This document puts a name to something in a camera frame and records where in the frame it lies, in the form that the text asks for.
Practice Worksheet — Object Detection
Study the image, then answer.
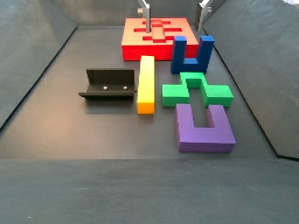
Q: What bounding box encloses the yellow long bar block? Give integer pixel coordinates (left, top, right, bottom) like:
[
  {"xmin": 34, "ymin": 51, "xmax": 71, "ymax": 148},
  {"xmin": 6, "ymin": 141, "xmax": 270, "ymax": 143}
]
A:
[{"xmin": 137, "ymin": 56, "xmax": 155, "ymax": 115}]

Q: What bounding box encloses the green zigzag block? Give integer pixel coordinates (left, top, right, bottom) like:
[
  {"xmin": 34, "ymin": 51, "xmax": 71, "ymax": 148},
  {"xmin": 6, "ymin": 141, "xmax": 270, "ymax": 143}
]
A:
[{"xmin": 162, "ymin": 72, "xmax": 234, "ymax": 108}]

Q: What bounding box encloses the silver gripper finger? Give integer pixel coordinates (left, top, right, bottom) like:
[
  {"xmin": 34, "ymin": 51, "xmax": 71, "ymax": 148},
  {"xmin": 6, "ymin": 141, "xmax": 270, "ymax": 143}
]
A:
[
  {"xmin": 196, "ymin": 0, "xmax": 213, "ymax": 31},
  {"xmin": 137, "ymin": 0, "xmax": 151, "ymax": 33}
]

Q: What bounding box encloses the red puzzle board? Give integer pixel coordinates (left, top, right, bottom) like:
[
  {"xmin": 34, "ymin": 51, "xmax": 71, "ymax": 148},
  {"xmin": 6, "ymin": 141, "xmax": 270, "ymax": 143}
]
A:
[{"xmin": 122, "ymin": 17, "xmax": 200, "ymax": 61}]

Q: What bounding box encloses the black angled fixture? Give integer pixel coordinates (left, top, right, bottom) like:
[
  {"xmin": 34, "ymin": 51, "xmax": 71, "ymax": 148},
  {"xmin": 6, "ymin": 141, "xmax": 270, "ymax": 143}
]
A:
[{"xmin": 79, "ymin": 68, "xmax": 137, "ymax": 101}]

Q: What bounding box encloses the blue U-shaped block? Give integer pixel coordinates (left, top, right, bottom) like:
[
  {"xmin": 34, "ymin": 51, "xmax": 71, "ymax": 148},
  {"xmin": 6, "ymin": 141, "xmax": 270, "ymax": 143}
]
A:
[{"xmin": 171, "ymin": 36, "xmax": 216, "ymax": 74}]

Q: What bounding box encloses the purple U-shaped block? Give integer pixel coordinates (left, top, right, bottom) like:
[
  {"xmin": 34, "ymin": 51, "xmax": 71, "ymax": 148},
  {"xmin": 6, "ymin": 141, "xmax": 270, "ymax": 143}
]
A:
[{"xmin": 176, "ymin": 104, "xmax": 237, "ymax": 153}]

